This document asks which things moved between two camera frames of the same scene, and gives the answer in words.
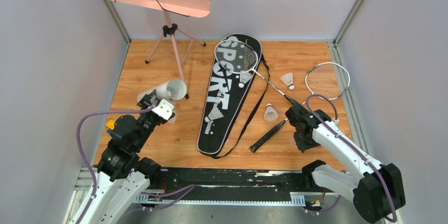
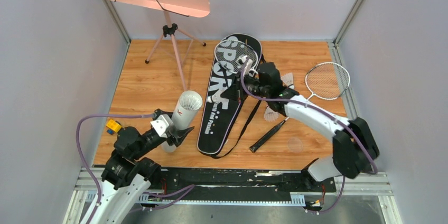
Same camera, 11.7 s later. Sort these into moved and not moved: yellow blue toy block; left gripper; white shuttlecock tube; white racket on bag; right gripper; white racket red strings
Moved: right gripper; white shuttlecock tube; left gripper
Not moved: white racket red strings; white racket on bag; yellow blue toy block
